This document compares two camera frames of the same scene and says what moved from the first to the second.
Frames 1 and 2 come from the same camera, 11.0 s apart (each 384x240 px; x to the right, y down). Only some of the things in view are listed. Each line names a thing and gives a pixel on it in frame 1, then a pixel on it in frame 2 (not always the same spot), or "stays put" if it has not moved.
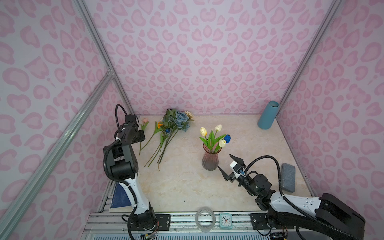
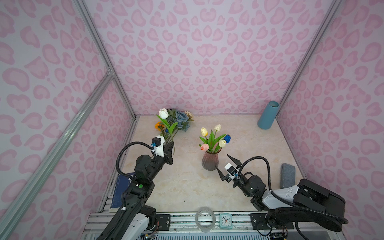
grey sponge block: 288,177 stays put
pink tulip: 143,127 -> 204,147
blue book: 120,198 stays put
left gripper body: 136,134 -> 168,153
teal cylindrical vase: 267,117 stays put
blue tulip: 227,138 stays put
